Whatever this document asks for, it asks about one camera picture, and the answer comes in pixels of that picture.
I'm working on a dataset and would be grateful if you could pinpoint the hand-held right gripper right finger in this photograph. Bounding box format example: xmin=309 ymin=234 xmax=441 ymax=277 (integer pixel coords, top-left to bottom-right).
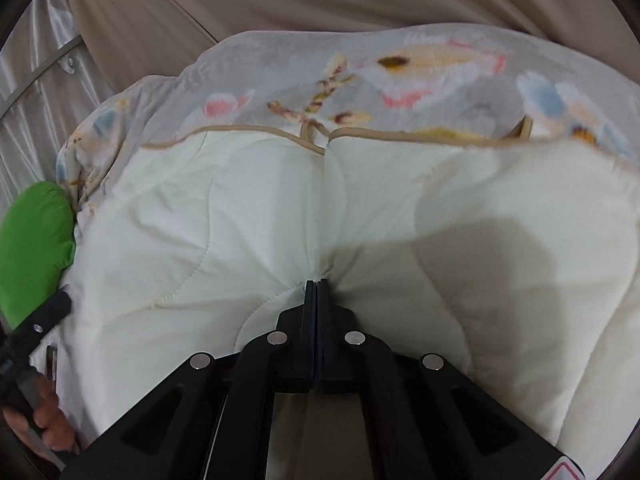
xmin=316 ymin=279 xmax=586 ymax=480

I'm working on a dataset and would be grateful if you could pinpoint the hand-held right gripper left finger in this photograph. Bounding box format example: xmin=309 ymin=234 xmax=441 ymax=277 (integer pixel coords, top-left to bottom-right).
xmin=57 ymin=280 xmax=317 ymax=480

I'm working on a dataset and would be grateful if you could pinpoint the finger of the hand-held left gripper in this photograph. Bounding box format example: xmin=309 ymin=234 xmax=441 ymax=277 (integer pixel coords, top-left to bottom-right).
xmin=7 ymin=290 xmax=73 ymax=356

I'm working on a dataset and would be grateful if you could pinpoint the cream quilted jacket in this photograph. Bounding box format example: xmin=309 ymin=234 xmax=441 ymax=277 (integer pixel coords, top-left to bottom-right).
xmin=30 ymin=125 xmax=640 ymax=480

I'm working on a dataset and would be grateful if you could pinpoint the person's left hand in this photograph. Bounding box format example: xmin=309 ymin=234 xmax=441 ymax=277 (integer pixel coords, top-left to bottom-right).
xmin=2 ymin=380 xmax=81 ymax=454

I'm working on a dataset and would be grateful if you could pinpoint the green cushion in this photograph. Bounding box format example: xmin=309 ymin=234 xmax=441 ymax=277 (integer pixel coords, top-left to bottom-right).
xmin=0 ymin=181 xmax=77 ymax=332

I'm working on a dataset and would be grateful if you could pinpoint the white satin curtain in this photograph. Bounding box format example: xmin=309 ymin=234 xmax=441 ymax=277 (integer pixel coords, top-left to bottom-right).
xmin=0 ymin=0 xmax=121 ymax=201

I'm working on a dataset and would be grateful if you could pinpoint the grey floral blanket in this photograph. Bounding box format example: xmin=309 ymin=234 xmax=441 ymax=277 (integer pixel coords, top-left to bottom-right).
xmin=55 ymin=22 xmax=640 ymax=211

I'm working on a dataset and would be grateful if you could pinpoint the metal rail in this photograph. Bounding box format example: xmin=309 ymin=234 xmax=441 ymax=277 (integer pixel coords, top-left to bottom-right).
xmin=0 ymin=37 xmax=86 ymax=111

